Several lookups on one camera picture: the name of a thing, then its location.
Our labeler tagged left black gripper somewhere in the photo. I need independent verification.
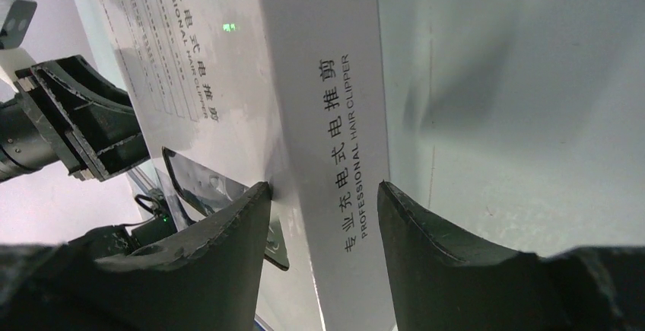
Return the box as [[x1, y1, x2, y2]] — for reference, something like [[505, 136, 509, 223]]
[[1, 55, 150, 182]]

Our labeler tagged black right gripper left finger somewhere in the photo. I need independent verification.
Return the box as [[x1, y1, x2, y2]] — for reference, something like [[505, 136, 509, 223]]
[[1, 182, 272, 330]]

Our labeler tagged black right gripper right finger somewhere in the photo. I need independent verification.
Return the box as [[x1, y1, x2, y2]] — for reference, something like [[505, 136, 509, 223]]
[[377, 181, 644, 330]]

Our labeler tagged white cardboard kit box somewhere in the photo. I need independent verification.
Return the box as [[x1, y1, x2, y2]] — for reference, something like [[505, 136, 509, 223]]
[[75, 0, 396, 330]]

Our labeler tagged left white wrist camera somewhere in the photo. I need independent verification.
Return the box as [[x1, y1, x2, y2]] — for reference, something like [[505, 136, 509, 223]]
[[1, 0, 37, 93]]

